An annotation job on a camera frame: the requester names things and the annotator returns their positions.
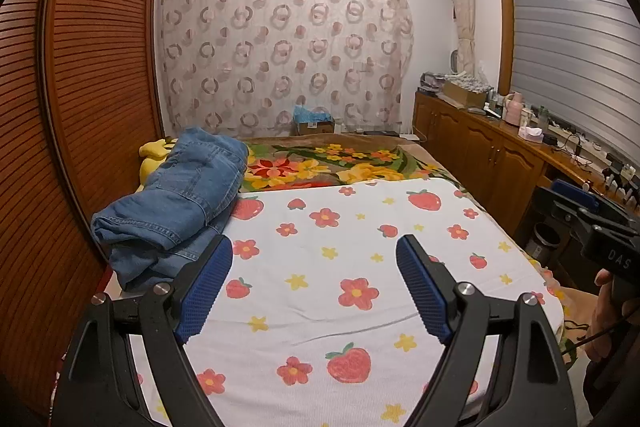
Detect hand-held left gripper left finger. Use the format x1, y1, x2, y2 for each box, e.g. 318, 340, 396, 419
52, 234, 234, 427

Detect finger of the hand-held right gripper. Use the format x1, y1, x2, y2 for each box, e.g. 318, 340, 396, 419
550, 178, 640, 228
536, 186, 588, 239

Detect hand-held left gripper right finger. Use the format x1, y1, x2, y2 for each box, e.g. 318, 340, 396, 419
395, 234, 581, 427

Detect blue denim pants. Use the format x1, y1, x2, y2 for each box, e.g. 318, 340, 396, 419
109, 207, 233, 293
91, 127, 251, 253

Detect person's right hand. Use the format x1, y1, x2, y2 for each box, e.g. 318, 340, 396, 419
584, 269, 632, 363

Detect grey trash bin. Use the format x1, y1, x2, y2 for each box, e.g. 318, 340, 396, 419
525, 222, 566, 265

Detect dark small figurines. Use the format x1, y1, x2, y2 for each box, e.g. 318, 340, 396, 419
602, 152, 640, 208

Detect white strawberry flower sheet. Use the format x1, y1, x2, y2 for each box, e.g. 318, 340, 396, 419
120, 177, 565, 427

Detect wooden sideboard cabinet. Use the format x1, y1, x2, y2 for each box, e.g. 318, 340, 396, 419
412, 89, 640, 253

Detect pink thermos jug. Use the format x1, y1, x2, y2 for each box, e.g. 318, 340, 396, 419
505, 92, 525, 125

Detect cardboard tray of small jars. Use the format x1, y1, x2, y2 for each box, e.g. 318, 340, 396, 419
442, 77, 493, 108

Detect yellow plush toy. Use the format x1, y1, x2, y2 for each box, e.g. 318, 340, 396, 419
138, 138, 176, 184

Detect grey window blind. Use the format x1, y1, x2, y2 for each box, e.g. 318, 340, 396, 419
505, 0, 640, 152

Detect dark shiny case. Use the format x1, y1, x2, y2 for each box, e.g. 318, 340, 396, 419
419, 72, 446, 95

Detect small cardboard box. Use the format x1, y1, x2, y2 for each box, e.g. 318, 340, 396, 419
294, 119, 336, 136

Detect beige tied curtain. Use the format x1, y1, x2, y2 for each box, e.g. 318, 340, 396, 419
444, 0, 476, 78

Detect circle patterned sheer curtain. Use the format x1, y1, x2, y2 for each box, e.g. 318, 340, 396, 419
156, 0, 416, 138

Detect wooden louvered wardrobe door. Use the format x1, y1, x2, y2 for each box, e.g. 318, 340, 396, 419
0, 0, 166, 408

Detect black cable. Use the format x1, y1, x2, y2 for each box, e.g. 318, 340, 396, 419
562, 319, 621, 358

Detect wooden window frame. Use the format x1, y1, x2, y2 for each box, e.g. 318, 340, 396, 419
494, 0, 601, 95

